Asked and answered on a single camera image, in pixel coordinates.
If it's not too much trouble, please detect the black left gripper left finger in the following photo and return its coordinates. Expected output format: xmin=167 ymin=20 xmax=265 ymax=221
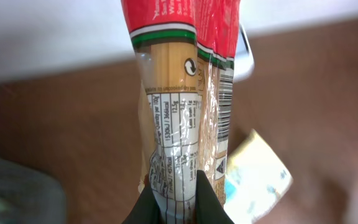
xmin=122 ymin=184 xmax=161 ymax=224

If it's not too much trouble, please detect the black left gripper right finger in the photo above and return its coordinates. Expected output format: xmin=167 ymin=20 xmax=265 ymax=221
xmin=195 ymin=170 xmax=234 ymax=224

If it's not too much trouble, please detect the yellow white snack bag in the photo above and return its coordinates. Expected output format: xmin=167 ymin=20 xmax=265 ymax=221
xmin=224 ymin=129 xmax=293 ymax=224

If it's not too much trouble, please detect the red spaghetti packet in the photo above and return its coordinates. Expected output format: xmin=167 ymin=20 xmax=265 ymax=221
xmin=121 ymin=0 xmax=240 ymax=224

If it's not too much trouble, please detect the white barcode scanner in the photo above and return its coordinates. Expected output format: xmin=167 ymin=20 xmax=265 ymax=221
xmin=234 ymin=24 xmax=255 ymax=82

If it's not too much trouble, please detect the grey plastic mesh basket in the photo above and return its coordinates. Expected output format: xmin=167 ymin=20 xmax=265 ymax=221
xmin=0 ymin=157 xmax=67 ymax=224

